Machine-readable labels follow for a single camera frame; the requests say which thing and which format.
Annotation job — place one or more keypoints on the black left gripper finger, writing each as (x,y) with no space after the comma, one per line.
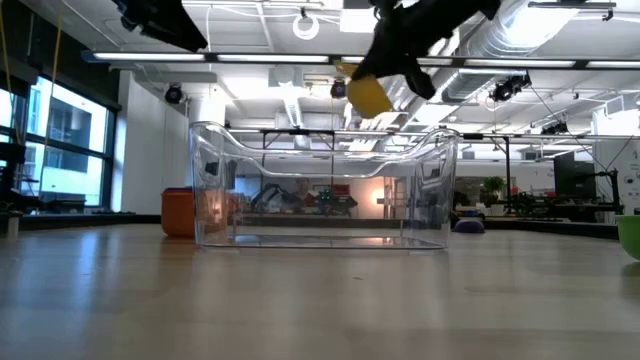
(185,35)

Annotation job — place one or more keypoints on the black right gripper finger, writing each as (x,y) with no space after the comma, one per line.
(371,69)
(422,85)

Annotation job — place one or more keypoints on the yellow measuring cup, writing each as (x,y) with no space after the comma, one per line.
(370,97)

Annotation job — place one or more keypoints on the dark blue measuring cup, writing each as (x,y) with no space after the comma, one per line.
(470,227)

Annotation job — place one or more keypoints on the orange measuring cup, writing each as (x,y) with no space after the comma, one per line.
(177,215)

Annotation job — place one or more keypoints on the green measuring cup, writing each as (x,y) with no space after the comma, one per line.
(631,237)

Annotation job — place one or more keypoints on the clear plastic basket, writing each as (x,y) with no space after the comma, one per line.
(430,220)

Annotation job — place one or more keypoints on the black metal gantry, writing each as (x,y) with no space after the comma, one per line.
(297,132)

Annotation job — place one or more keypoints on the black metal stand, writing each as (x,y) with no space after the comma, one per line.
(507,170)

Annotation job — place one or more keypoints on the green potted plant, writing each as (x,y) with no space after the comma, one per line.
(495,185)

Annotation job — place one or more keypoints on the person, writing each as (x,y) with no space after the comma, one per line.
(304,192)

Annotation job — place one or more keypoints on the black ceiling-mounted camera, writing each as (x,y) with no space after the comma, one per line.
(554,129)
(173,94)
(338,90)
(510,89)

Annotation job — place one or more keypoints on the black overhead frame bar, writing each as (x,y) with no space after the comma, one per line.
(275,59)

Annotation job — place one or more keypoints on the window with dark frame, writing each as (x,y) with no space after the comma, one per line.
(70,145)

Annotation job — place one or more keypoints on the black aluminium table frame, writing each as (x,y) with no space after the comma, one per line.
(550,227)

